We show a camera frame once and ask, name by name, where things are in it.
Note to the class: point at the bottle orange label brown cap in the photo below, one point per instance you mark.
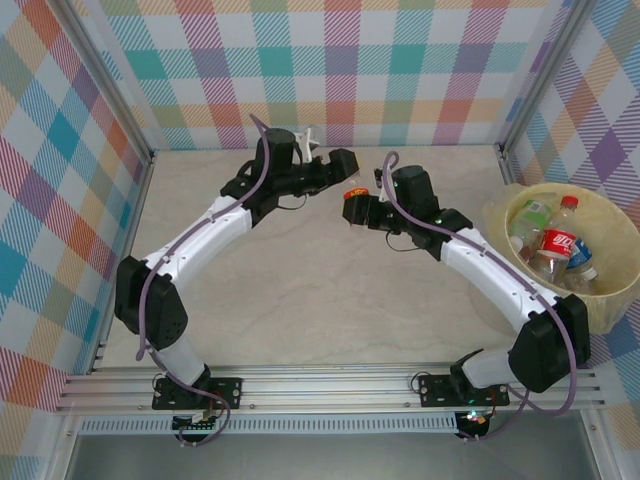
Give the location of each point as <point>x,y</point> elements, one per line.
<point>356,192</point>

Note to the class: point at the clear bottle green label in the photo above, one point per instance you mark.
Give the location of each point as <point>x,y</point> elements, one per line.
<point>530,212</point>

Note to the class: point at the bottle gold and red label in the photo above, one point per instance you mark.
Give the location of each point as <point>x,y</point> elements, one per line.
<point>526,255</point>

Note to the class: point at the Coca-Cola bottle red label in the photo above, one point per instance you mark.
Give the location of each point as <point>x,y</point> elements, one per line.
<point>555,242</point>

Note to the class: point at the water bottle blue label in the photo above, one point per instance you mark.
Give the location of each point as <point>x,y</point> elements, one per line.
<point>580,257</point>

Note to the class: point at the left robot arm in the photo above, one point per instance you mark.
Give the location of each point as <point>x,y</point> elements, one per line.
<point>200,235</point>

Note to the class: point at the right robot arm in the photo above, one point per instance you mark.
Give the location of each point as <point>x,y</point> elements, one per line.
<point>490,270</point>

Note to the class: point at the cream plastic bin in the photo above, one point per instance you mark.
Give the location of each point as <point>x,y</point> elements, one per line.
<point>615,215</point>

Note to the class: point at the small circuit board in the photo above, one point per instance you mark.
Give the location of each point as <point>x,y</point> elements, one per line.
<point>195,422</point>
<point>475,421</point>

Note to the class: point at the grey metal shelf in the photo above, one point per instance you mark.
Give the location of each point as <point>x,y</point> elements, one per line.
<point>325,457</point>

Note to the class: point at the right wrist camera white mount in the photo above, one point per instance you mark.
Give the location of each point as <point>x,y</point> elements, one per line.
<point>384,192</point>

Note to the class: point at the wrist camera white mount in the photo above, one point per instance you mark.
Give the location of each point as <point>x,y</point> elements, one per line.
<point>306,142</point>
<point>384,192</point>

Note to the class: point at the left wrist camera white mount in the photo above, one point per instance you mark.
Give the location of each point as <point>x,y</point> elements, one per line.
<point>306,142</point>

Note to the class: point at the aluminium side rail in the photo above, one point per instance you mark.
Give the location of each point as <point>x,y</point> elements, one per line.
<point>134,220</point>
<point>507,165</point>

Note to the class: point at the aluminium frame post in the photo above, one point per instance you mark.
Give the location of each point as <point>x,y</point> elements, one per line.
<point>542,75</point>
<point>112,75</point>

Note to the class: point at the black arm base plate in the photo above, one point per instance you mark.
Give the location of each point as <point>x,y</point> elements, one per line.
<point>435,390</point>
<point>225,392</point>

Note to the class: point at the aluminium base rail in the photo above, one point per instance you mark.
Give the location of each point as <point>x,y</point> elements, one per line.
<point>325,387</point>

